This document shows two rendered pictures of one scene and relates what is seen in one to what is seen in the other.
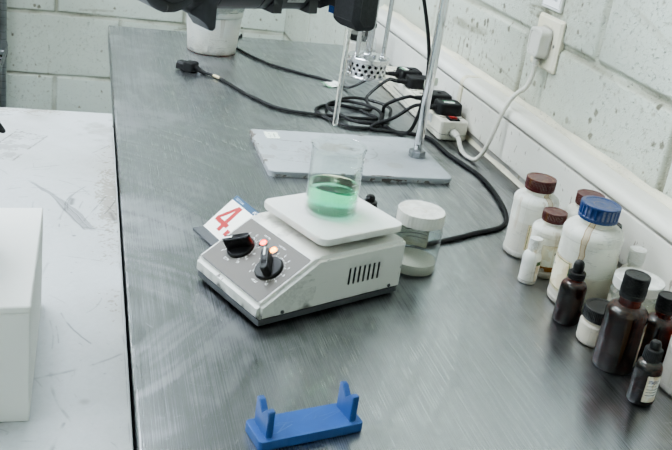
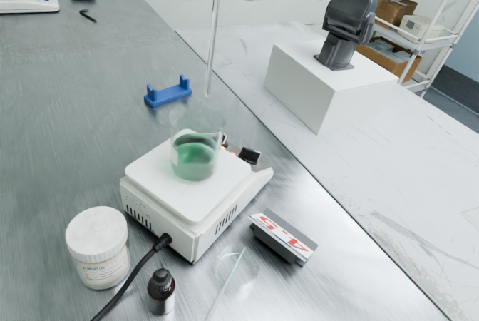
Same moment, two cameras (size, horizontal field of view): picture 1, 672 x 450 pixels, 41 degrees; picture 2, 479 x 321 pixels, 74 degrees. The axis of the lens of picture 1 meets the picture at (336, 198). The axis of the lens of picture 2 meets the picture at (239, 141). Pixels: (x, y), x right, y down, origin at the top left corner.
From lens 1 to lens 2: 1.23 m
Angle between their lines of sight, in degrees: 115
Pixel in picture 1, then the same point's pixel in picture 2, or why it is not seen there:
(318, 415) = (163, 95)
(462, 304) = (61, 217)
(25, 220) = (329, 80)
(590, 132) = not seen: outside the picture
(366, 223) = (158, 158)
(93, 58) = not seen: outside the picture
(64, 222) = (392, 214)
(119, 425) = (235, 88)
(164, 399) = (228, 100)
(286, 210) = (227, 155)
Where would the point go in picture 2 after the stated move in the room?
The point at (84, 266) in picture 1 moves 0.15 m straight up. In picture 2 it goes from (331, 170) to (366, 100)
